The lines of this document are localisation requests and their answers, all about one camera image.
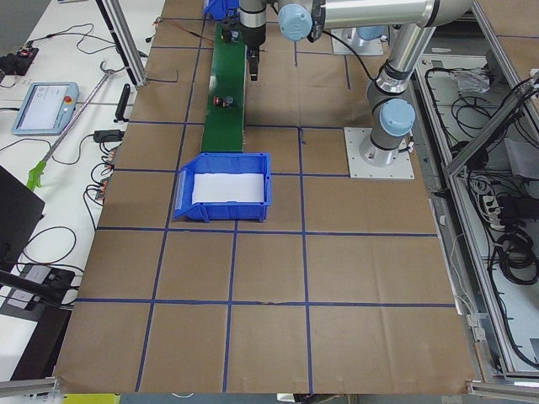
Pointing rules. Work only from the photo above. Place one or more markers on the robot teach pendant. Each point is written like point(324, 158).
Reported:
point(46, 109)

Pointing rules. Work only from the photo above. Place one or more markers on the white foam pad left bin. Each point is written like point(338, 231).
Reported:
point(227, 187)

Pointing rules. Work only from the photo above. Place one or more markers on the black handheld device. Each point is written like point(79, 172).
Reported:
point(122, 104)

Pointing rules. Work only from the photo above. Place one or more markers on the aluminium frame post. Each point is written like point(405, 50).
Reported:
point(117, 25)

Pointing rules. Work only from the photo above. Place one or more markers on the left blue plastic bin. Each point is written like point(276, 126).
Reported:
point(221, 162)

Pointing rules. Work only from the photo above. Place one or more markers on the blue plastic bin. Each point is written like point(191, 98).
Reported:
point(219, 9)
point(221, 162)

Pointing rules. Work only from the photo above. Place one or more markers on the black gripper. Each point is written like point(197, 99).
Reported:
point(253, 37)

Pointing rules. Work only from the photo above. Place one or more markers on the green handled reacher tool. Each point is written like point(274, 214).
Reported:
point(36, 172)

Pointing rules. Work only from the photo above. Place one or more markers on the red push button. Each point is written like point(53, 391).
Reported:
point(223, 102)

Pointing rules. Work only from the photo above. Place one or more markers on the green conveyor belt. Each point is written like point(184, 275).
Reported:
point(223, 131)

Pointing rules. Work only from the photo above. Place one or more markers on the right blue plastic bin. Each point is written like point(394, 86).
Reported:
point(219, 9)

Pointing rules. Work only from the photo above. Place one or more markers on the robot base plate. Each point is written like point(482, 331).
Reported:
point(366, 162)
point(341, 42)

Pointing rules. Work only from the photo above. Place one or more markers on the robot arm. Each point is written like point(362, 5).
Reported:
point(278, 102)
point(366, 40)

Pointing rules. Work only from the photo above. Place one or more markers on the black power adapter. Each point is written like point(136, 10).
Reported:
point(103, 136)

